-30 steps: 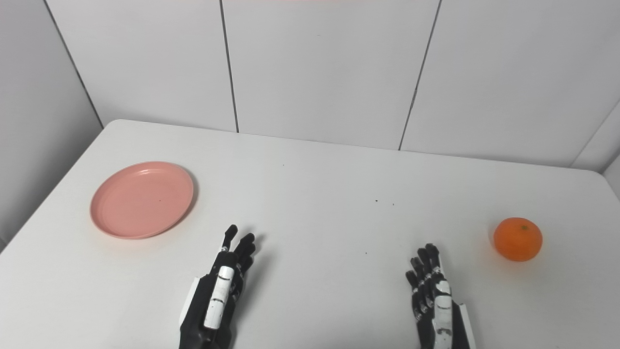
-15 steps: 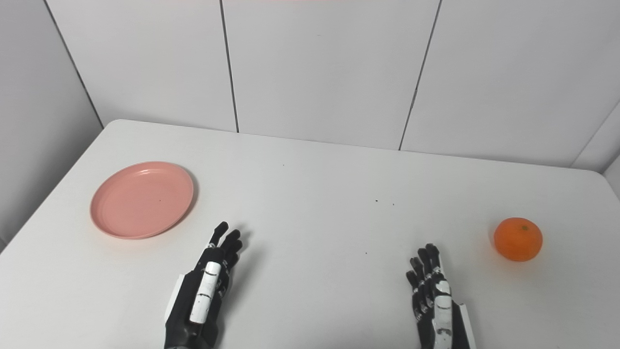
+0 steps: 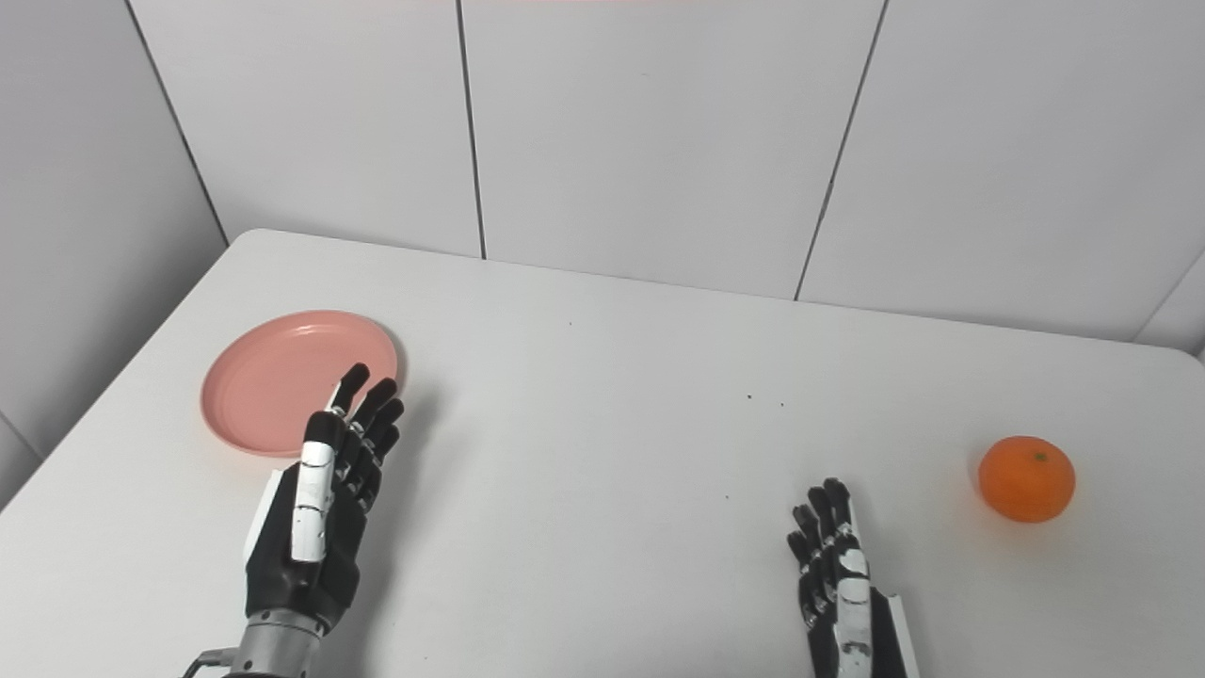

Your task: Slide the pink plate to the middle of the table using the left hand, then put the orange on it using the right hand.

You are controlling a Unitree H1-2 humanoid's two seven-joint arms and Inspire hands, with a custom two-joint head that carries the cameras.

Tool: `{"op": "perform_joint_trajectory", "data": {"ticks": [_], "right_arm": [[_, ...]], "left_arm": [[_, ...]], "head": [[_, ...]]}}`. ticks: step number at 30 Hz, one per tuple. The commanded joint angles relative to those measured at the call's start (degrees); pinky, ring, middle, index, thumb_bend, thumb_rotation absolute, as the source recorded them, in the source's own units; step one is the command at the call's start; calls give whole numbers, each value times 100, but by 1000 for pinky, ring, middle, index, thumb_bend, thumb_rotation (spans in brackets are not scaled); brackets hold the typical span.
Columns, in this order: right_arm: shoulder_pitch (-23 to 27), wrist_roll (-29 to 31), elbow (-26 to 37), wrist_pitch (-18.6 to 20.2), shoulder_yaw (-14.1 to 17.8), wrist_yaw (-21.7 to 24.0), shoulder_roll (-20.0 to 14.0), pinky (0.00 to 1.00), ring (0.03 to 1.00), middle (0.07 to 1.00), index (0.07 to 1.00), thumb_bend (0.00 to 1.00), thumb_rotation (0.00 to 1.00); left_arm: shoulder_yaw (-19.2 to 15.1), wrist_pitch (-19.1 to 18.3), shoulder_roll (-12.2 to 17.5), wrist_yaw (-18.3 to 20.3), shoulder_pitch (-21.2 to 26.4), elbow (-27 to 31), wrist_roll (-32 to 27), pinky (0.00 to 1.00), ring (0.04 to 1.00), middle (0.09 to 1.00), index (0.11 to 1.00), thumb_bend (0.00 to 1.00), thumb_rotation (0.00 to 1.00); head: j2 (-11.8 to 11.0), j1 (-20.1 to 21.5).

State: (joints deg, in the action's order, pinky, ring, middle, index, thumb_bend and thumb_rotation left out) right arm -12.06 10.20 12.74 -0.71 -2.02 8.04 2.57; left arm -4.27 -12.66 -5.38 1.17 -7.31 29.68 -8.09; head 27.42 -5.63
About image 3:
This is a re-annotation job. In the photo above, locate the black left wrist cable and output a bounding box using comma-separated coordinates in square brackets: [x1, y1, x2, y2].
[182, 648, 238, 678]

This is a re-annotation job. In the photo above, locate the pink round plate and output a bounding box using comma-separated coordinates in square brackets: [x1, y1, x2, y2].
[200, 311, 400, 459]

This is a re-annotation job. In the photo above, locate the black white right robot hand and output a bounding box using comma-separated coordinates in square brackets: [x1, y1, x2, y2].
[786, 478, 923, 678]

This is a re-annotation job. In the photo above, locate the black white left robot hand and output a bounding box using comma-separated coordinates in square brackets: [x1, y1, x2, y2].
[243, 363, 406, 636]

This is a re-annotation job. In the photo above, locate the orange fruit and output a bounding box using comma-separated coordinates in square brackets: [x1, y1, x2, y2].
[977, 435, 1077, 525]

